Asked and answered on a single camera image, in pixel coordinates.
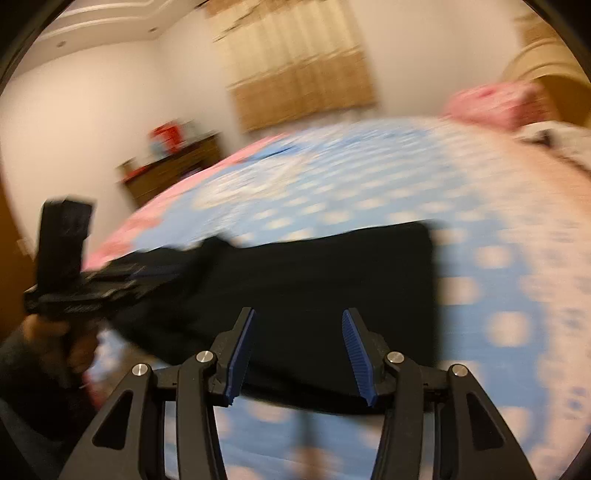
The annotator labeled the black garment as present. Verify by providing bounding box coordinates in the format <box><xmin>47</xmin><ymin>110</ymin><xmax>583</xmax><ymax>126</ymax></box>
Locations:
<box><xmin>109</xmin><ymin>222</ymin><xmax>439</xmax><ymax>415</ymax></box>

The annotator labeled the person's left forearm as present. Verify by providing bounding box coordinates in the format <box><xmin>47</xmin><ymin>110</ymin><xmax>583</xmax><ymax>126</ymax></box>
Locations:
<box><xmin>1</xmin><ymin>329</ymin><xmax>96</xmax><ymax>479</ymax></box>

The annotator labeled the person's left hand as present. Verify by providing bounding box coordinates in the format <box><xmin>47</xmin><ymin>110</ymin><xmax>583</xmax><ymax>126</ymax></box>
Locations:
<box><xmin>21</xmin><ymin>315</ymin><xmax>99</xmax><ymax>374</ymax></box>

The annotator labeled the brown wooden desk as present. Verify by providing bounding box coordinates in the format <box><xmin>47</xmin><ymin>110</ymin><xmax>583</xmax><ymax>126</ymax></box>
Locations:
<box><xmin>120</xmin><ymin>133</ymin><xmax>222</xmax><ymax>208</ymax></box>

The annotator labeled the red bag on desk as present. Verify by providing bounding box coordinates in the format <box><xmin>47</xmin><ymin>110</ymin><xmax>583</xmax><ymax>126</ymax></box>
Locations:
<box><xmin>149</xmin><ymin>121</ymin><xmax>183</xmax><ymax>154</ymax></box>

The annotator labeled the pink and blue bed blanket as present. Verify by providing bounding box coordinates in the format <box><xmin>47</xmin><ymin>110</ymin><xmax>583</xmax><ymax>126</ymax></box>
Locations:
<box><xmin>86</xmin><ymin>119</ymin><xmax>590</xmax><ymax>479</ymax></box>

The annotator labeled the beige patterned curtain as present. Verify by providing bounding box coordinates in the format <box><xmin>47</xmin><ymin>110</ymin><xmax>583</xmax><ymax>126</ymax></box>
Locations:
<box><xmin>205</xmin><ymin>1</ymin><xmax>377</xmax><ymax>132</ymax></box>

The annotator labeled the grey circle patterned pillow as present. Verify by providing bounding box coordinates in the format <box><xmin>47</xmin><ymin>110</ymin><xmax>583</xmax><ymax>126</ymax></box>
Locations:
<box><xmin>514</xmin><ymin>121</ymin><xmax>591</xmax><ymax>173</ymax></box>

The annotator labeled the pink floral pillow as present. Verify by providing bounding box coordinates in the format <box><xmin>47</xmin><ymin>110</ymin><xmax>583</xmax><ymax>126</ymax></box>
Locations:
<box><xmin>442</xmin><ymin>81</ymin><xmax>552</xmax><ymax>132</ymax></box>

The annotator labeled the wooden headboard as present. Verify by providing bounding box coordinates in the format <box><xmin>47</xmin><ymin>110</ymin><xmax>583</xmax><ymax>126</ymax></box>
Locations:
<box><xmin>502</xmin><ymin>12</ymin><xmax>590</xmax><ymax>128</ymax></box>

